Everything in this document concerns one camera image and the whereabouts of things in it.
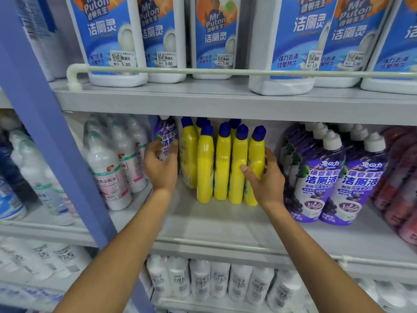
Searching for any person's left hand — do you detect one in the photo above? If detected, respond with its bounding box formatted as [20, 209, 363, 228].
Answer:
[143, 139, 179, 192]

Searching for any person's right hand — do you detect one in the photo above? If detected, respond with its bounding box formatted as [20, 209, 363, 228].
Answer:
[240, 147, 288, 209]

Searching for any purple toilet cleaner bottle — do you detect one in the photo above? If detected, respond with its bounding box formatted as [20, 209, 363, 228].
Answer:
[153, 115, 179, 162]

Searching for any yellow toilet cleaner bottle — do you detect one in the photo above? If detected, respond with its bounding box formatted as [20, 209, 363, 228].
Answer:
[243, 125, 267, 206]

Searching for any person's right forearm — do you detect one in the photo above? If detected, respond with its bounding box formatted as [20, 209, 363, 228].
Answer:
[260, 199, 388, 313]

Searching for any person's left forearm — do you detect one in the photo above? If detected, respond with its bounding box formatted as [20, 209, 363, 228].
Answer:
[54, 188, 176, 313]

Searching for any group of yellow blue-cap bottles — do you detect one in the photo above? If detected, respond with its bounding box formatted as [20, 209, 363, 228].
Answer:
[180, 116, 250, 205]

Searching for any grey metal shelf board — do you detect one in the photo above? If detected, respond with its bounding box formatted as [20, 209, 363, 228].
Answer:
[0, 202, 98, 249]
[110, 181, 417, 285]
[51, 76, 417, 126]

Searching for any group of white pink-label bottles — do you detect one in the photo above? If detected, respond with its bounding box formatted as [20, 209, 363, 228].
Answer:
[81, 114, 152, 212]

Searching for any group of purple white-cap bottles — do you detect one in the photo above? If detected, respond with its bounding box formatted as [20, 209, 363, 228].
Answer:
[281, 122, 390, 227]

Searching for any row of white grey-label bottles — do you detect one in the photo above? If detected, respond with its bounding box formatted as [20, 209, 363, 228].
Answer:
[146, 255, 417, 313]
[0, 237, 94, 285]

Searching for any group of white teal-label bottles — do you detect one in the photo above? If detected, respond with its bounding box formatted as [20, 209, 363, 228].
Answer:
[8, 128, 79, 227]

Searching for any row of large white blue-label bottles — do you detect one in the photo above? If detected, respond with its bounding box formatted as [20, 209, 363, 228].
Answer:
[65, 0, 417, 96]

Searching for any group of red bottles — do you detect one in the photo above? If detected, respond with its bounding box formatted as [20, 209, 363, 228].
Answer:
[371, 125, 417, 247]

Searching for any blue and white bottle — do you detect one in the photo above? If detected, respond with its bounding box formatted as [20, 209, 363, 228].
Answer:
[0, 177, 28, 223]

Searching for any group of white blue bottles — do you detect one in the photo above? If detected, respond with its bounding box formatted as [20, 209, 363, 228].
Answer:
[13, 0, 69, 82]

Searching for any white shelf guard rail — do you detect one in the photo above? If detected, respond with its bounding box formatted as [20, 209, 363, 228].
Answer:
[152, 238, 417, 270]
[66, 63, 417, 92]

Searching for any blue shelf upright post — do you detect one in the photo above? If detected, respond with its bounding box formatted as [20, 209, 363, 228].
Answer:
[0, 0, 156, 313]

